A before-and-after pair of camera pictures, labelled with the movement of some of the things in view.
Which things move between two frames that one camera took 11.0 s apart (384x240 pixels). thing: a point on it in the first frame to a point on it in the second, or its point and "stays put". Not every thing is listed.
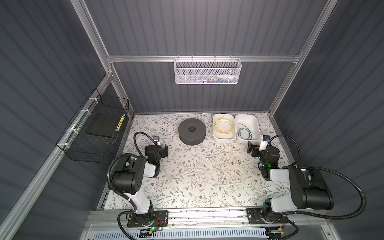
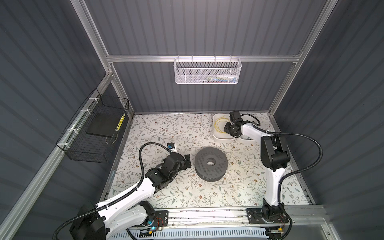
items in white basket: [220, 78] stays put
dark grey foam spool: [191, 131] to [211, 173]
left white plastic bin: [224, 127] stays put
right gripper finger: [255, 152] to [233, 133]
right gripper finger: [249, 145] to [228, 129]
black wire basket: [91, 136] stays put
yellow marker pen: [120, 122] stays put
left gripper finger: [165, 151] to [183, 166]
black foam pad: [104, 124] stays put
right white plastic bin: [247, 128] stays put
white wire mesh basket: [207, 70] stays put
